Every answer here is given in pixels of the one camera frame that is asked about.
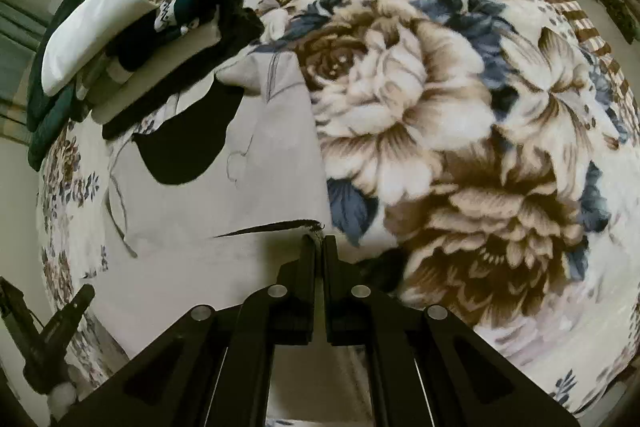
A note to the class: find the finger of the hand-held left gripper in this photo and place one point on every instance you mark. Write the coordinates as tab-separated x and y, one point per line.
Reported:
72	309

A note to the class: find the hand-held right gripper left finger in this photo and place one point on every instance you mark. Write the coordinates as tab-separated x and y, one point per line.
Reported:
309	257

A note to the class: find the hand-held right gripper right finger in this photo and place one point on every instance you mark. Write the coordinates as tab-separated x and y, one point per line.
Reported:
330	257

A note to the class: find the light grey shirt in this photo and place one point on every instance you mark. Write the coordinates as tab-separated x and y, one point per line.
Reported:
280	157

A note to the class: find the stack of folded clothes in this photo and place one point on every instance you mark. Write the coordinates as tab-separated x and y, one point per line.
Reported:
47	127

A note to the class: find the floral blanket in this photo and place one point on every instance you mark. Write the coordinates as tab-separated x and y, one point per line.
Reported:
450	107

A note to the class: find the white folded garment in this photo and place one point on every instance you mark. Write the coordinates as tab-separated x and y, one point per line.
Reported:
150	79

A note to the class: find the black garment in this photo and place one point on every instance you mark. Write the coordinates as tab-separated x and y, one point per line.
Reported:
235	24

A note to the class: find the white folded cloth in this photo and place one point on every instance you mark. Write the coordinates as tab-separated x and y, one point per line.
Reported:
95	22

